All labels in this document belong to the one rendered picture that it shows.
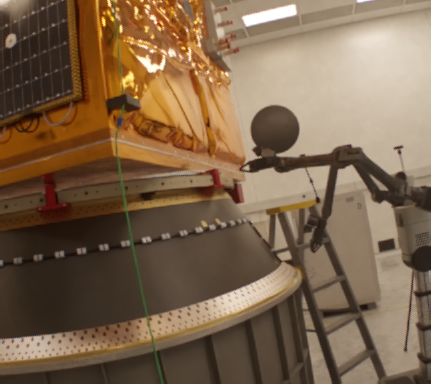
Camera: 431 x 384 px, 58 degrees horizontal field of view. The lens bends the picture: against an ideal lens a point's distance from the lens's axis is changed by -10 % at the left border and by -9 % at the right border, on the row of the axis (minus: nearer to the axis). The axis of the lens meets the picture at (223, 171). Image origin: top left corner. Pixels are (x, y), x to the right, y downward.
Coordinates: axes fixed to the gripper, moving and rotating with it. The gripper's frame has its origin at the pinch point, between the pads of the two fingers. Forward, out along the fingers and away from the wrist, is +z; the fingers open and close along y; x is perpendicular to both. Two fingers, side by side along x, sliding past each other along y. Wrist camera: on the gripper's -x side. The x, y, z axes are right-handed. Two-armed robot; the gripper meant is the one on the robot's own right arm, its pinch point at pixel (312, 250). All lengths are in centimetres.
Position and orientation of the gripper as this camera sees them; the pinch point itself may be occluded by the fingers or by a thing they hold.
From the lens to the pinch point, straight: 267.8
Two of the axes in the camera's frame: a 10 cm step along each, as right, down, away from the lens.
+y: -0.9, -0.9, -9.9
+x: 9.4, 3.2, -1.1
